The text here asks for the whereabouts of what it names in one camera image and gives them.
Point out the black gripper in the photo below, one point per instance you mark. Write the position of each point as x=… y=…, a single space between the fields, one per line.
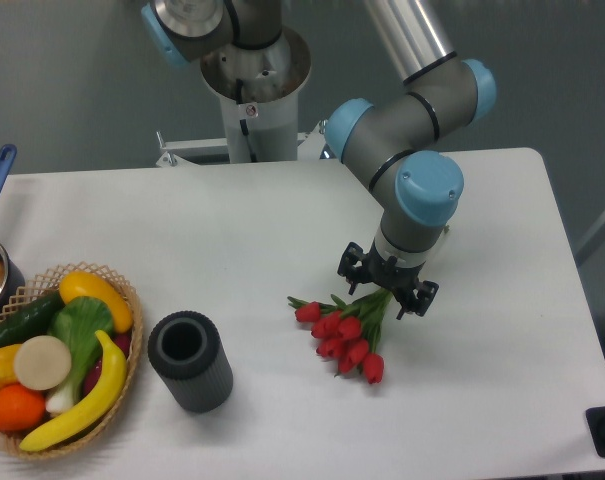
x=414 y=297

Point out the red tulip bouquet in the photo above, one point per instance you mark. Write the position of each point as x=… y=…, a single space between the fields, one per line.
x=347 y=332

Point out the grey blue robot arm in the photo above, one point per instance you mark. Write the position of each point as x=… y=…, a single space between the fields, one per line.
x=390 y=149

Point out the dark grey ribbed vase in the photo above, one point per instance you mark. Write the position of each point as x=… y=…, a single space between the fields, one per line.
x=186 y=351

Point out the red fruit in basket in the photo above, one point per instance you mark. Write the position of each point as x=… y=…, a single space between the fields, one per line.
x=123 y=342

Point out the green bok choy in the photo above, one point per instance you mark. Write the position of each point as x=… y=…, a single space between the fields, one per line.
x=75 y=325

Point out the yellow squash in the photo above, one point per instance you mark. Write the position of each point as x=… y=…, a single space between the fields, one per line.
x=84 y=284

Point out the yellow banana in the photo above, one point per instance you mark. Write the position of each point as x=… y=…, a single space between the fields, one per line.
x=88 y=410

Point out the woven wicker basket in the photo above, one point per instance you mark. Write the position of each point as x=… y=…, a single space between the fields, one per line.
x=45 y=283

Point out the beige round disc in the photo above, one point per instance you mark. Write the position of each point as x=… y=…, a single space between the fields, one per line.
x=42 y=363

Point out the green cucumber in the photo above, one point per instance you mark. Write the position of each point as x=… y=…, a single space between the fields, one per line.
x=31 y=320

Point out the orange fruit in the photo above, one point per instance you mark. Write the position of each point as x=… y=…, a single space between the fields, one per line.
x=20 y=408

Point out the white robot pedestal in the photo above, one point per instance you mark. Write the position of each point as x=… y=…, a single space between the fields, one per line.
x=258 y=94

